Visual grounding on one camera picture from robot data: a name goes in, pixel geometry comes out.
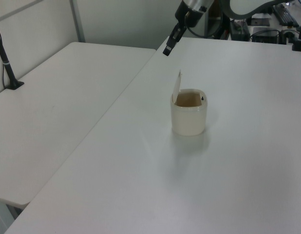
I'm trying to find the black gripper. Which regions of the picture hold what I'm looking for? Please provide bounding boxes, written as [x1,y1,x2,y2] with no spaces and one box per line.
[163,1,205,57]

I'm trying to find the black folded tripod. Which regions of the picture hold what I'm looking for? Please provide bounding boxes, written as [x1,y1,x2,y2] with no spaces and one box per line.
[272,4,300,28]

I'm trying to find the black table clamp mount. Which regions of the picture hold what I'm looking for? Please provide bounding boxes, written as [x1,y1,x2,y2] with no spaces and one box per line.
[291,11,301,52]

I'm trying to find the black flat device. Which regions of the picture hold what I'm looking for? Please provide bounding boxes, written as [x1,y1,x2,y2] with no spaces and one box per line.
[247,17,272,26]

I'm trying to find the black camera pole with base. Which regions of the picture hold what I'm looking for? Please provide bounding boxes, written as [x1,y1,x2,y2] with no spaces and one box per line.
[0,21,25,90]

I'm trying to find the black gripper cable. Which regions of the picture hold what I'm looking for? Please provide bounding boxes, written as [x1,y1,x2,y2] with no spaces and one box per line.
[186,9,226,39]

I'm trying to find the black equipment box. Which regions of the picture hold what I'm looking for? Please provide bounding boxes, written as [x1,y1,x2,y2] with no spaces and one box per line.
[251,26,282,43]

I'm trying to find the cream trash bin with lid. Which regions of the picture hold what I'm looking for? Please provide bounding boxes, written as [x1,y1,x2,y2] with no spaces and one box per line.
[170,69,209,136]

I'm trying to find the white side table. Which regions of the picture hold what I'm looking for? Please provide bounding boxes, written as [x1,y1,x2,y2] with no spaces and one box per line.
[0,41,157,234]

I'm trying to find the grey partition post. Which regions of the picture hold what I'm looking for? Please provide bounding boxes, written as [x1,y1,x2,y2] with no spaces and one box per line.
[69,0,86,42]

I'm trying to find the green and black device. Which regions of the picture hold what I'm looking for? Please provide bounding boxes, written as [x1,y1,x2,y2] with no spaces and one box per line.
[229,19,251,41]

